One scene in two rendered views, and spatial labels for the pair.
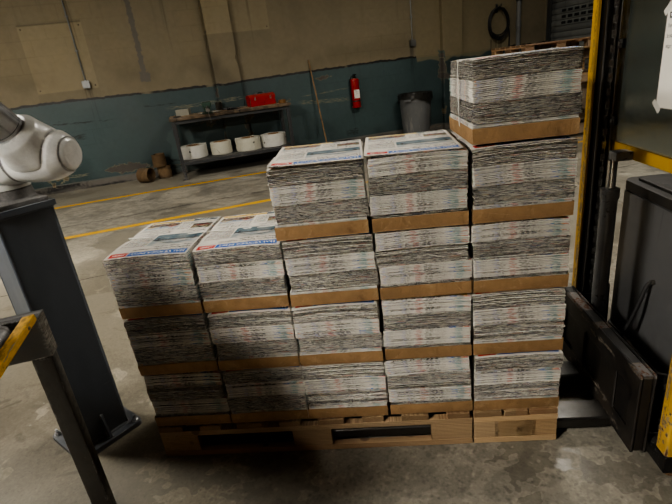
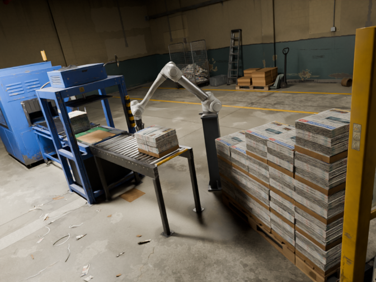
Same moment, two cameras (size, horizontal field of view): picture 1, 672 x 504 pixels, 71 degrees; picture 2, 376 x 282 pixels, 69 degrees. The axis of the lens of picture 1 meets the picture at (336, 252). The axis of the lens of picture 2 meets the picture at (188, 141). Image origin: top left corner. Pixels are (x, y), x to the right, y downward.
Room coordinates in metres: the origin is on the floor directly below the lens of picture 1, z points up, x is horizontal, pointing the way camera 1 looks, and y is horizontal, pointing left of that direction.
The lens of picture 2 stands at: (-0.17, -1.62, 1.93)
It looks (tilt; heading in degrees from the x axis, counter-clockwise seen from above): 21 degrees down; 62
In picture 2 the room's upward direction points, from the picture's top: 9 degrees counter-clockwise
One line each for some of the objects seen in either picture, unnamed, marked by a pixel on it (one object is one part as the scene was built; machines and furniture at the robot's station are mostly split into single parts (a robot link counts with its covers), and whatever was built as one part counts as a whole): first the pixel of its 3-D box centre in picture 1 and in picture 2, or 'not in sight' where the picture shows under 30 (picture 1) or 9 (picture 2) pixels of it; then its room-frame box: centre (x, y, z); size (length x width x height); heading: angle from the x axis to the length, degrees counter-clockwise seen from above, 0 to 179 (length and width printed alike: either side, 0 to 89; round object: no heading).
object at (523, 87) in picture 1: (503, 255); (328, 200); (1.47, -0.57, 0.65); 0.39 x 0.30 x 1.29; 174
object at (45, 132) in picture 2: not in sight; (64, 128); (0.17, 3.46, 0.75); 1.53 x 0.64 x 0.10; 105
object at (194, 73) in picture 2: not in sight; (189, 65); (5.40, 7.82, 0.85); 1.21 x 0.83 x 1.71; 105
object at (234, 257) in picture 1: (305, 327); (264, 187); (1.54, 0.15, 0.42); 1.17 x 0.39 x 0.83; 84
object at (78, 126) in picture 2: not in sight; (75, 122); (0.31, 2.92, 0.93); 0.38 x 0.30 x 0.26; 105
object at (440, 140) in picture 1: (408, 141); (297, 137); (1.50, -0.27, 1.06); 0.37 x 0.28 x 0.01; 174
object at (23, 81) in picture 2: not in sight; (32, 106); (-0.19, 5.00, 1.04); 1.51 x 1.30 x 2.07; 105
